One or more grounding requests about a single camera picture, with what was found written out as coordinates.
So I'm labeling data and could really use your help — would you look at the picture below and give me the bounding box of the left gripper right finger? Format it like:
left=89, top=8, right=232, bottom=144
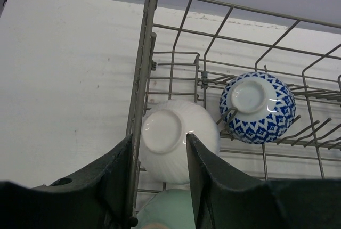
left=186, top=134, right=340, bottom=228

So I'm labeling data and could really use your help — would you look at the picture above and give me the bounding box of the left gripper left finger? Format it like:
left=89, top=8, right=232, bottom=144
left=1, top=135, right=138, bottom=228

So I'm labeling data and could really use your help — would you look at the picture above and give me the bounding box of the blue zigzag ceramic bowl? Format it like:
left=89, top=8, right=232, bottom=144
left=219, top=71, right=296, bottom=144

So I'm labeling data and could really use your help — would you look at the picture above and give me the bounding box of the pale green ceramic bowl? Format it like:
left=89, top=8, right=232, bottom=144
left=136, top=189, right=196, bottom=229

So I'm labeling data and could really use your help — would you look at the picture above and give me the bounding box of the white ribbed ceramic bowl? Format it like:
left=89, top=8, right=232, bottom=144
left=139, top=100, right=221, bottom=185

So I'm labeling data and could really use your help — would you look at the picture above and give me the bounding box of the grey wire dish rack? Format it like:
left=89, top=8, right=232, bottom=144
left=125, top=0, right=341, bottom=214

